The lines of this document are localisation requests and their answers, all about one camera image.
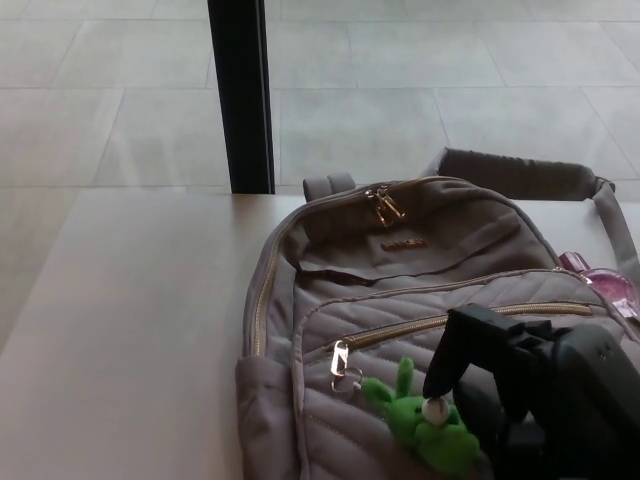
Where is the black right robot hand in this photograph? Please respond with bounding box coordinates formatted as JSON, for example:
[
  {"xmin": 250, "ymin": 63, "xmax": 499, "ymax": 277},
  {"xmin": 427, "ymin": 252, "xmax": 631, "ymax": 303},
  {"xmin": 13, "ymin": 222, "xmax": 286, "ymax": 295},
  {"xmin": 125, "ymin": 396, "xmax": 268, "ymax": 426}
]
[{"xmin": 422, "ymin": 303, "xmax": 640, "ymax": 480}]

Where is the green plush bunny keychain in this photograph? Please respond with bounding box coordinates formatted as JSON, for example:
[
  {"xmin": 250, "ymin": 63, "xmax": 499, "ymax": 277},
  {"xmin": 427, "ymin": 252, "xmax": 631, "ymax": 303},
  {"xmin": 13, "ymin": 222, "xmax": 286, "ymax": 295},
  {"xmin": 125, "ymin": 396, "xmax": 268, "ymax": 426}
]
[{"xmin": 329, "ymin": 356, "xmax": 484, "ymax": 462}]

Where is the grey quilted backpack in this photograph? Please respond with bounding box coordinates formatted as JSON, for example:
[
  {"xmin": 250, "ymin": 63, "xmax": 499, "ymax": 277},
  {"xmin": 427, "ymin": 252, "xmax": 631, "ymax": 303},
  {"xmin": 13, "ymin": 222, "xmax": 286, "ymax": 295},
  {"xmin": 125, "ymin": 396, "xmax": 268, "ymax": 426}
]
[{"xmin": 234, "ymin": 147, "xmax": 640, "ymax": 480}]

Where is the pink transparent bottle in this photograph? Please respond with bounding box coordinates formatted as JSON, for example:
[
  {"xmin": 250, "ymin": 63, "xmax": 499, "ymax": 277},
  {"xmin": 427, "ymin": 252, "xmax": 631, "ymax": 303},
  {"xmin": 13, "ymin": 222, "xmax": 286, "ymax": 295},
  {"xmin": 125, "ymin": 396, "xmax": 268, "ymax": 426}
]
[{"xmin": 558, "ymin": 251, "xmax": 640, "ymax": 319}]

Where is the black window frame post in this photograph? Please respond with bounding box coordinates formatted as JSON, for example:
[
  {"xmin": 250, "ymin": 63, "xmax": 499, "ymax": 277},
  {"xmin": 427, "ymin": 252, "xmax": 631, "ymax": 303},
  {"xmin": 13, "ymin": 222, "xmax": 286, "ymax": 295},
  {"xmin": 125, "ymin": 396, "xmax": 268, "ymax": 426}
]
[{"xmin": 207, "ymin": 0, "xmax": 276, "ymax": 195}]

